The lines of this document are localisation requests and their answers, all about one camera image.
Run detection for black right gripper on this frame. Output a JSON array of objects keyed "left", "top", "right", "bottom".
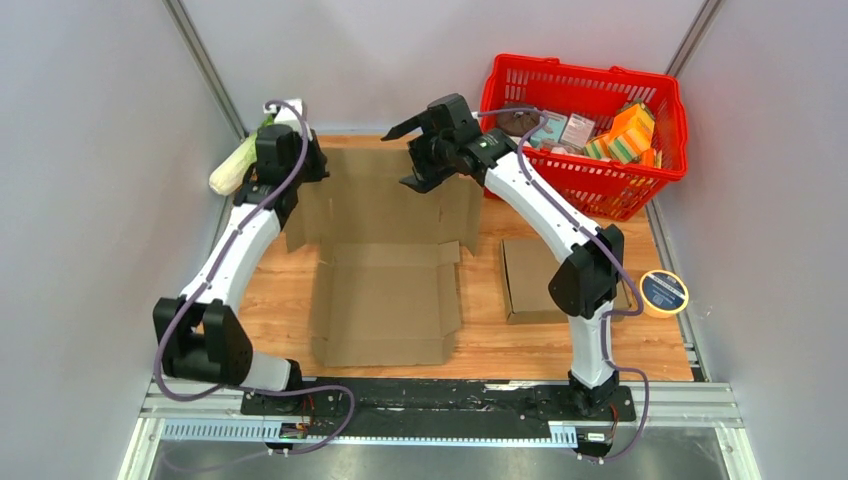
[{"left": 383, "top": 112, "right": 456, "bottom": 194}]

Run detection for cardboard sheet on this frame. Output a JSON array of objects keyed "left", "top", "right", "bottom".
[{"left": 284, "top": 147, "right": 483, "bottom": 367}]

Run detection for brown cardboard box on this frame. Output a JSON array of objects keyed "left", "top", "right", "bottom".
[{"left": 498, "top": 237, "right": 631, "bottom": 327}]

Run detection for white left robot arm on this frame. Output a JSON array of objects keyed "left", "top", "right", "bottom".
[{"left": 152, "top": 123, "right": 329, "bottom": 415}]

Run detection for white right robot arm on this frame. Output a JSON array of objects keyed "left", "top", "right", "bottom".
[{"left": 383, "top": 93, "right": 624, "bottom": 419}]

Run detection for teal packet box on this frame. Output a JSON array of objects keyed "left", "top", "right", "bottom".
[{"left": 529, "top": 110, "right": 569, "bottom": 150}]

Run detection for pink white packet box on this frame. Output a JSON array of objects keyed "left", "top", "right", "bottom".
[{"left": 560, "top": 113, "right": 595, "bottom": 151}]

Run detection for orange yellow striped box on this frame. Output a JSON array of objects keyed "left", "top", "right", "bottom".
[{"left": 583, "top": 100, "right": 662, "bottom": 168}]

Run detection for napa cabbage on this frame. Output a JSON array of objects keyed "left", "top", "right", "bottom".
[{"left": 208, "top": 131, "right": 258, "bottom": 196}]

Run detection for brown round container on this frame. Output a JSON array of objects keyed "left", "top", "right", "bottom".
[{"left": 495, "top": 102, "right": 541, "bottom": 137}]

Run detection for red plastic basket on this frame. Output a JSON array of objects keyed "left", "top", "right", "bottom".
[{"left": 480, "top": 53, "right": 688, "bottom": 220}]

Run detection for yellow blue tape roll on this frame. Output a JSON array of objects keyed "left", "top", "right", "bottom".
[{"left": 639, "top": 269, "right": 689, "bottom": 319}]

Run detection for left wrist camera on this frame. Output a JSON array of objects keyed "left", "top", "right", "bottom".
[{"left": 263, "top": 98, "right": 308, "bottom": 134}]

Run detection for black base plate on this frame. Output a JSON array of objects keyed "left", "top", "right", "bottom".
[{"left": 240, "top": 377, "right": 637, "bottom": 440}]

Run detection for aluminium frame rail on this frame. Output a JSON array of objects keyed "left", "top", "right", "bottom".
[{"left": 119, "top": 377, "right": 760, "bottom": 479}]

